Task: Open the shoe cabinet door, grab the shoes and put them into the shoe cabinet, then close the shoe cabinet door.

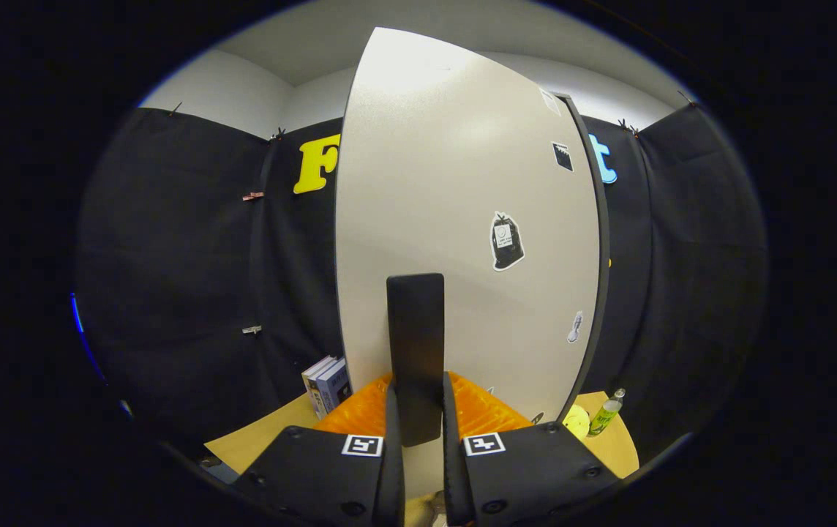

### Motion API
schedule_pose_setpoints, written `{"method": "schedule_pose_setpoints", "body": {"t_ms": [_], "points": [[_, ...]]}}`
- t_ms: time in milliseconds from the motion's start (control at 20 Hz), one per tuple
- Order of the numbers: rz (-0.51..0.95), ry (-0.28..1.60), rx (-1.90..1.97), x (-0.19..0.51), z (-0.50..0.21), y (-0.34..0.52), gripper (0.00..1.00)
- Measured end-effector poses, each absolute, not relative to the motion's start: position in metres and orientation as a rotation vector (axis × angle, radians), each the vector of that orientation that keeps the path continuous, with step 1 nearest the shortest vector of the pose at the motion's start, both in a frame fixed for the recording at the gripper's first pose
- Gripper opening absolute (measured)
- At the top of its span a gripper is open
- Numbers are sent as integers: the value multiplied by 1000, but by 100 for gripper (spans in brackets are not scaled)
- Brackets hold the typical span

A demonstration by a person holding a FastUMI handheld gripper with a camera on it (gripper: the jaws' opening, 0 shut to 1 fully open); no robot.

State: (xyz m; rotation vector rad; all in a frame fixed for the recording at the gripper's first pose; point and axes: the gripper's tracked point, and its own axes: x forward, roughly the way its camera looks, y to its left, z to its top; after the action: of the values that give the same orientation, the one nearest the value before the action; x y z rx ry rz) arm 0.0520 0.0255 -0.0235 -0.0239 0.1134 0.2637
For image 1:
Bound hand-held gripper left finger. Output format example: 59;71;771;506
232;373;406;527

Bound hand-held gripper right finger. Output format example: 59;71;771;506
442;371;620;527

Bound black door handle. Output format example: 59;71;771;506
387;273;446;448

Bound grey shoe cabinet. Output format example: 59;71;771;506
558;91;611;422

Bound beige shoe cabinet door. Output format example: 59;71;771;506
335;27;602;498

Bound white book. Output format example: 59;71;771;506
301;356;337;419

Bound green spray bottle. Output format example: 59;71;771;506
588;388;626;438

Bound black backdrop cloth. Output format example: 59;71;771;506
76;102;767;462

